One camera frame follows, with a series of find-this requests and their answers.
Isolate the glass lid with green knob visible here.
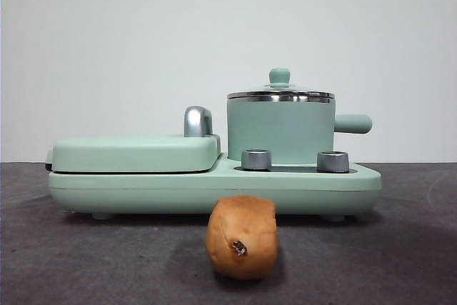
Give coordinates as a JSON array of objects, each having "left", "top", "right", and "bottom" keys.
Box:
[{"left": 226, "top": 67, "right": 336, "bottom": 103}]

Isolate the brown potato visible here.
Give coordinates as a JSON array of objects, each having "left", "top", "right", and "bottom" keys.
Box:
[{"left": 205, "top": 194, "right": 278, "bottom": 281}]

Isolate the silver control knob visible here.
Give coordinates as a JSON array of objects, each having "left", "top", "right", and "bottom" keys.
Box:
[
  {"left": 241, "top": 149, "right": 273, "bottom": 171},
  {"left": 316, "top": 150, "right": 349, "bottom": 173}
]

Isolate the mint green breakfast machine base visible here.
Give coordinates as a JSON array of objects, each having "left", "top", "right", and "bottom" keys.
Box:
[{"left": 48, "top": 153, "right": 383, "bottom": 222}]

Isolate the mint green griddle cover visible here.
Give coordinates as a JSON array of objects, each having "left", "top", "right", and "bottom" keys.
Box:
[{"left": 44, "top": 133, "right": 222, "bottom": 174}]

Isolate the chrome griddle cover handle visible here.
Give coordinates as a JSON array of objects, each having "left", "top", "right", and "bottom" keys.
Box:
[{"left": 184, "top": 106, "right": 216, "bottom": 139}]

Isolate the mint green pot with handle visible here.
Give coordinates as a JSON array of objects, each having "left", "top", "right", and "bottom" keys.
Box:
[{"left": 226, "top": 99, "right": 373, "bottom": 163}]

